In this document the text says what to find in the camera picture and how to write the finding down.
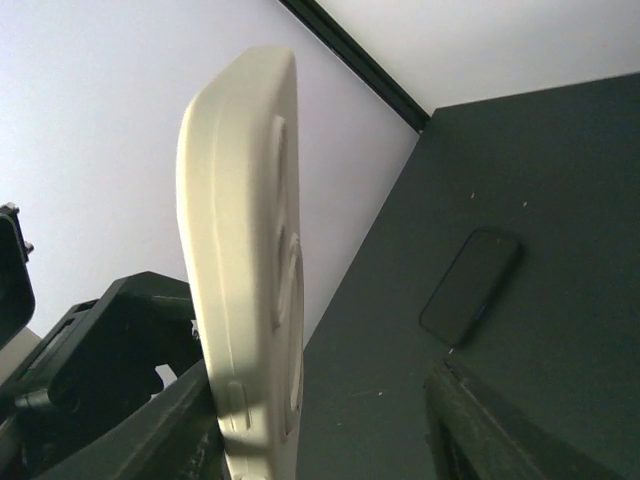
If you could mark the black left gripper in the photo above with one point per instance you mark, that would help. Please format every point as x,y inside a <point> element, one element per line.
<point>103,354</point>

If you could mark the left black frame post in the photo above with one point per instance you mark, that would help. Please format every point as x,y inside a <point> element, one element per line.
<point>329,32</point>

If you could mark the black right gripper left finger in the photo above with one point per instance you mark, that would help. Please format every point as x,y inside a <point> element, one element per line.
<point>174,436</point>

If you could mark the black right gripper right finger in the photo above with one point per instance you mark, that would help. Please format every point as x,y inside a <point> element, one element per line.
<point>564,423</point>

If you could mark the phone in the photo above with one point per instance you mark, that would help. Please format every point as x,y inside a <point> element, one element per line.
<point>471,283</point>
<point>238,211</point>

